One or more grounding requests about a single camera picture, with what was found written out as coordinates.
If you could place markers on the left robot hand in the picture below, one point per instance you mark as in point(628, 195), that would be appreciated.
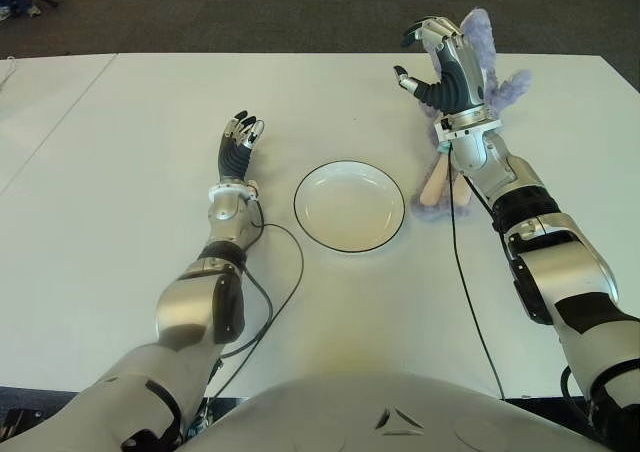
point(234, 157)

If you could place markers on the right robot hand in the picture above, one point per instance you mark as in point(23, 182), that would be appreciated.
point(460, 82)

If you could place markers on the purple plush bunny doll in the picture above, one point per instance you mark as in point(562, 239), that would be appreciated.
point(515, 84)

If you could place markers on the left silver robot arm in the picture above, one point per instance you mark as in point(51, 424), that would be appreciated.
point(195, 302)

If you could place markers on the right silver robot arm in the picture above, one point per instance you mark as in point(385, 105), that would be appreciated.
point(560, 267)

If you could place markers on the white plate with black rim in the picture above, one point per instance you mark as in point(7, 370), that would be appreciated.
point(347, 204)

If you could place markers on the grey robot torso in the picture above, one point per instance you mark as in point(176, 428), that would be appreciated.
point(350, 412)

